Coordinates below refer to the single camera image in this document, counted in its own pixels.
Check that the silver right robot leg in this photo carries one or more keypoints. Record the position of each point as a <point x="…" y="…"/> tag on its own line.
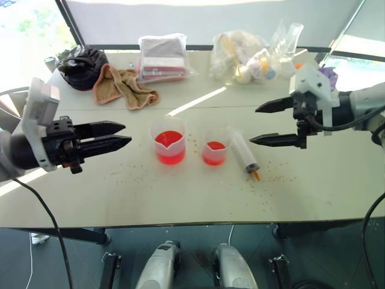
<point x="234" y="268"/>

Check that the clear bag of folded cloths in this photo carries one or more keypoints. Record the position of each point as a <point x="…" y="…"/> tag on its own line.
<point x="162" y="60"/>

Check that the clear plastic syringe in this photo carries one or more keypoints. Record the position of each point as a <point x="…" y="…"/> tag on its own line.
<point x="243" y="150"/>

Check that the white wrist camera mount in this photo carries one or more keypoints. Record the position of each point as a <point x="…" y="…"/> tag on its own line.
<point x="40" y="102"/>
<point x="312" y="82"/>

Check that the crumpled black plastic bag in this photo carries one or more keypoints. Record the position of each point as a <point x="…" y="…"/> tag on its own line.
<point x="81" y="66"/>

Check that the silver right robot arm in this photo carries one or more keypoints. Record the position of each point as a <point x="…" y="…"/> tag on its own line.
<point x="361" y="105"/>

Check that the small beaker with red liquid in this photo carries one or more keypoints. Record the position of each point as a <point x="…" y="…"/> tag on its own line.
<point x="214" y="150"/>

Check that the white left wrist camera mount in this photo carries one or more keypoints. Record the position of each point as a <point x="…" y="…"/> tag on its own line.
<point x="40" y="102"/>

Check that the black window frame post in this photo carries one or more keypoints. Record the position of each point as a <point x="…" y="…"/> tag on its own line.
<point x="70" y="21"/>

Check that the silver window frame post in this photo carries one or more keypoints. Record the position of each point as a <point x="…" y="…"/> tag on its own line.
<point x="349" y="27"/>

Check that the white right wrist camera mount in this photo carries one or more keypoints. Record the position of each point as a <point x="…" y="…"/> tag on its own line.
<point x="312" y="82"/>

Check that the purple glove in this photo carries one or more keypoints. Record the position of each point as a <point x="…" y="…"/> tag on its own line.
<point x="329" y="76"/>

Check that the large beaker with red liquid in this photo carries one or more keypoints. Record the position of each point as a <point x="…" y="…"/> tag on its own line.
<point x="168" y="144"/>

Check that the black metal clamp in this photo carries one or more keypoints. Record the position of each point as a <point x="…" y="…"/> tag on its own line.
<point x="109" y="268"/>
<point x="279" y="268"/>

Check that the clear bag of plush toys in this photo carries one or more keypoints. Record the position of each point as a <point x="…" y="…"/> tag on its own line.
<point x="237" y="57"/>

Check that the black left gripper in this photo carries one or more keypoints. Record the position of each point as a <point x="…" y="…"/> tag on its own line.
<point x="61" y="138"/>

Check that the pink brown towel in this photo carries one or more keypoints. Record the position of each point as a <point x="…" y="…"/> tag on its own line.
<point x="126" y="87"/>

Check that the silver robot leg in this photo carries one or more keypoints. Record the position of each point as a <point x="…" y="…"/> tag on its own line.
<point x="159" y="268"/>
<point x="234" y="268"/>

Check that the empty clear plastic bag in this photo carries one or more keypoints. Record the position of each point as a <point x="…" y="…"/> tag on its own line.
<point x="285" y="39"/>

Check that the white power strip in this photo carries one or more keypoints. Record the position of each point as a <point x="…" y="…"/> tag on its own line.
<point x="39" y="238"/>

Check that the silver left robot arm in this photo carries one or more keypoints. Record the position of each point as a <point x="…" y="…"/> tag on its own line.
<point x="18" y="153"/>

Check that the silver left robot leg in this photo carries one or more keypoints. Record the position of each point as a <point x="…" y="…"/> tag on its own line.
<point x="159" y="268"/>

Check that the small orange cap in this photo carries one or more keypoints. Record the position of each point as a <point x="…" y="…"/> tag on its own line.
<point x="298" y="65"/>

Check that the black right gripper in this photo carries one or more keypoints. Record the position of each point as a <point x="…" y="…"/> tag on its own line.
<point x="306" y="117"/>

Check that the black table frame bar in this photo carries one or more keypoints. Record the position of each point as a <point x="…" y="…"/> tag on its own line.
<point x="78" y="234"/>
<point x="316" y="230"/>

